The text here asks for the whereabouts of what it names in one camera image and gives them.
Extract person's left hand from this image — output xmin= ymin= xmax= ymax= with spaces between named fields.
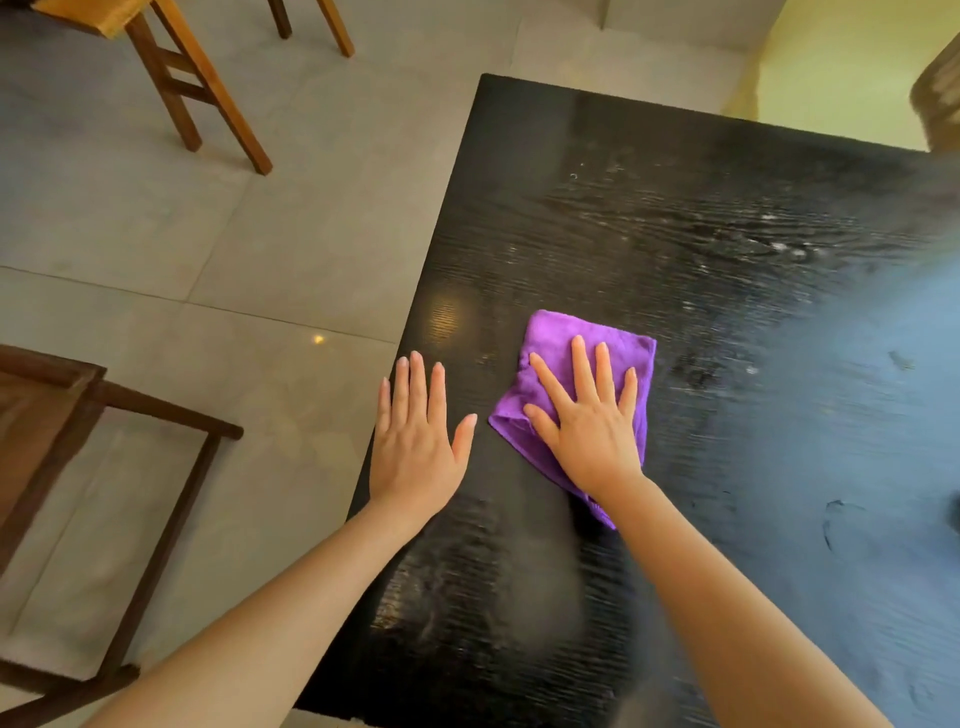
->
xmin=368 ymin=350 xmax=479 ymax=522

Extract black wooden table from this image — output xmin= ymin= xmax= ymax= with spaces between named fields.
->
xmin=294 ymin=72 xmax=960 ymax=728

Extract person's right hand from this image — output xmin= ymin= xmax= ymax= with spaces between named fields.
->
xmin=522 ymin=334 xmax=646 ymax=502

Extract dark brown wooden chair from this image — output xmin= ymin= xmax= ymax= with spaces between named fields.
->
xmin=0 ymin=344 xmax=245 ymax=728

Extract person's right forearm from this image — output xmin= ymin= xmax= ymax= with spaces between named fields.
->
xmin=596 ymin=472 xmax=894 ymax=728

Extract person's left forearm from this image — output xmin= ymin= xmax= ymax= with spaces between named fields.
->
xmin=78 ymin=498 xmax=440 ymax=728

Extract light wooden chair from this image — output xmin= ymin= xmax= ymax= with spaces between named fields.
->
xmin=0 ymin=0 xmax=356 ymax=177

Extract purple microfiber cloth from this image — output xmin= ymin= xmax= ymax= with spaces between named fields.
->
xmin=488 ymin=309 xmax=658 ymax=531

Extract wooden chair with slatted back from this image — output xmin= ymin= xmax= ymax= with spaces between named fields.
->
xmin=909 ymin=31 xmax=960 ymax=154

